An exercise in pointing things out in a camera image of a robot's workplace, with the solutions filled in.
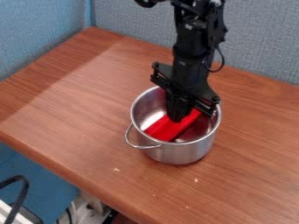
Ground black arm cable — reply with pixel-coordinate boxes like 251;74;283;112
203;45;227;74

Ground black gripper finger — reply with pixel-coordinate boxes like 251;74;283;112
165;92;182;122
180;98;195;119

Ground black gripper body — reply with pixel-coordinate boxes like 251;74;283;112
151;57;220;117

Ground grey white device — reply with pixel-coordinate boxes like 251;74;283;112
0;200;43;224

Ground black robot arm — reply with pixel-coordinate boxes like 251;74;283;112
135;0;228;123

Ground red block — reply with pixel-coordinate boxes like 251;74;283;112
144;108;202;142

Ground stainless steel pot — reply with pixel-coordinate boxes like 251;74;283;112
125;87;222;165

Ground black cable loop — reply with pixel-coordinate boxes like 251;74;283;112
0;174;31;224

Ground white power strip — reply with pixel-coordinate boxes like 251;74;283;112
55;192;112;224

